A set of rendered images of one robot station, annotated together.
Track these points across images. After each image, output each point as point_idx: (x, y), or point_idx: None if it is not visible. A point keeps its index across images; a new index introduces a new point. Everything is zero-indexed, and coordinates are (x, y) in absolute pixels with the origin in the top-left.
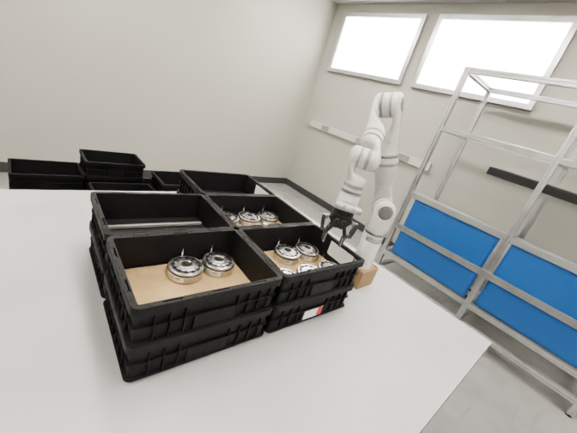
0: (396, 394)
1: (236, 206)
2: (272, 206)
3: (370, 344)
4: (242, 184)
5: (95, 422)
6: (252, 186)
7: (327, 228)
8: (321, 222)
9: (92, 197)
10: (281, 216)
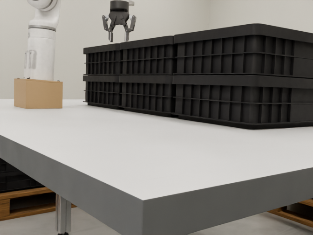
0: (79, 100)
1: None
2: (173, 56)
3: (76, 102)
4: (259, 51)
5: None
6: (229, 45)
7: (127, 27)
8: (134, 24)
9: None
10: (155, 63)
